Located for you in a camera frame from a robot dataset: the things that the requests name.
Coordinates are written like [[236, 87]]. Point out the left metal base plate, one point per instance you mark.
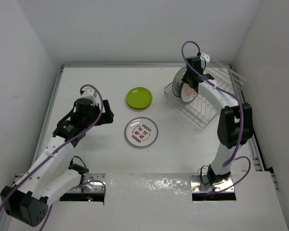
[[91, 183]]

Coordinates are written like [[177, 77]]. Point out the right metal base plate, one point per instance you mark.
[[199, 185]]

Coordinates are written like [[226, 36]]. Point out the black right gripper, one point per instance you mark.
[[185, 78]]

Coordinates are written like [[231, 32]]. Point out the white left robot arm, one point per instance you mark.
[[30, 198]]

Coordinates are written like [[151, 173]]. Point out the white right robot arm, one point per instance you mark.
[[235, 125]]

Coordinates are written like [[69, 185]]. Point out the white plate orange sunburst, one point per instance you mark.
[[186, 93]]

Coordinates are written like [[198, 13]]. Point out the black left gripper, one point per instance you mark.
[[105, 117]]

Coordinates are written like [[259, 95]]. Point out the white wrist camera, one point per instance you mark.
[[90, 94], [205, 58]]

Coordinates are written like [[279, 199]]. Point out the metal wire dish rack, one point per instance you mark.
[[200, 112]]

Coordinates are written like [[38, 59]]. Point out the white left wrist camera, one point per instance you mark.
[[90, 94]]

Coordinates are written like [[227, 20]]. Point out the white plate red characters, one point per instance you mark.
[[141, 132]]

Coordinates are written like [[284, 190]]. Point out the lime green plate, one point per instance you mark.
[[139, 98]]

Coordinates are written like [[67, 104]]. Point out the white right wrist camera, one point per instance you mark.
[[205, 58]]

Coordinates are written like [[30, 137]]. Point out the dark brown patterned plate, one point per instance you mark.
[[138, 109]]

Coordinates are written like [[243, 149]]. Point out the metal base plate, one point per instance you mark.
[[199, 185], [91, 183]]

